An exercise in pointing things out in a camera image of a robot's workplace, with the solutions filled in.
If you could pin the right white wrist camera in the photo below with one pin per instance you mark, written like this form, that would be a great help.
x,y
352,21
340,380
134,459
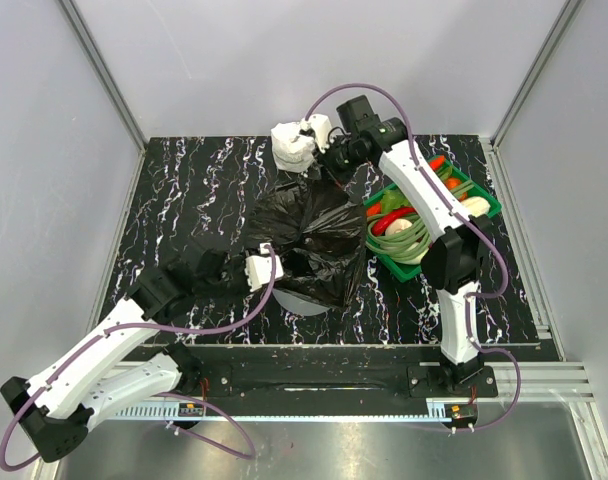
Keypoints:
x,y
317,127

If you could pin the orange toy carrot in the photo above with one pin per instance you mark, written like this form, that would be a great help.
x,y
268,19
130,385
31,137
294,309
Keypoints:
x,y
437,162

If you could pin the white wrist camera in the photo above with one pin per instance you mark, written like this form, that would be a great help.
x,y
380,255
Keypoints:
x,y
263,267
317,127

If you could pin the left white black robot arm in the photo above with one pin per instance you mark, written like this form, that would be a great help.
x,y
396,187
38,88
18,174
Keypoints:
x,y
58,407

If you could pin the white toy mushroom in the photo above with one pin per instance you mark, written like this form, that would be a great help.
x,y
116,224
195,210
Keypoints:
x,y
398,226

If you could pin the white crumpled paper towel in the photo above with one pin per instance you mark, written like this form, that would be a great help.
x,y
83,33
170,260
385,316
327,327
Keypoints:
x,y
292,150

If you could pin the aluminium frame rail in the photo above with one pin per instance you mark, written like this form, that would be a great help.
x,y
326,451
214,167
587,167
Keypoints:
x,y
82,32

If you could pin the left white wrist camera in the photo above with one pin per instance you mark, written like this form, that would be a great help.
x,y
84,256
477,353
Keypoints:
x,y
263,267

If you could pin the small orange toy tomato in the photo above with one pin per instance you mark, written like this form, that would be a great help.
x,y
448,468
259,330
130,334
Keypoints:
x,y
452,182

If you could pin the green plastic vegetable basket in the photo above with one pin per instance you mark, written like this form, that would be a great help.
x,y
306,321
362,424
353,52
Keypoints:
x,y
468,188

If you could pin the black plastic trash bag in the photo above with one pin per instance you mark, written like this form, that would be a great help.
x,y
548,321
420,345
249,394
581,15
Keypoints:
x,y
319,235

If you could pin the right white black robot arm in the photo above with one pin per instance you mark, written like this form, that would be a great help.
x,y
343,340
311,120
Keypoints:
x,y
452,264

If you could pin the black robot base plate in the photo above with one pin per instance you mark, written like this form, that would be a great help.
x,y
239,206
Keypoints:
x,y
332,381

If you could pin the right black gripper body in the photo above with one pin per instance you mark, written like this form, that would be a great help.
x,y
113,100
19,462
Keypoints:
x,y
341,159

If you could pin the red toy chili pepper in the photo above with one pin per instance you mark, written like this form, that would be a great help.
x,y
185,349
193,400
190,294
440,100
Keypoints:
x,y
383,223

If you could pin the green toy bean bundle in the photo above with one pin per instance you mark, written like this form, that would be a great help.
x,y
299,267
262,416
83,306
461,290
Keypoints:
x,y
407,247

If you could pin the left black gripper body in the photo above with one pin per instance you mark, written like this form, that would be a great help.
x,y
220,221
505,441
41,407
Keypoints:
x,y
231,280

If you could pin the grey plastic trash bin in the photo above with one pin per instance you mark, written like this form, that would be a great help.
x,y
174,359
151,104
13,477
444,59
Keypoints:
x,y
297,305

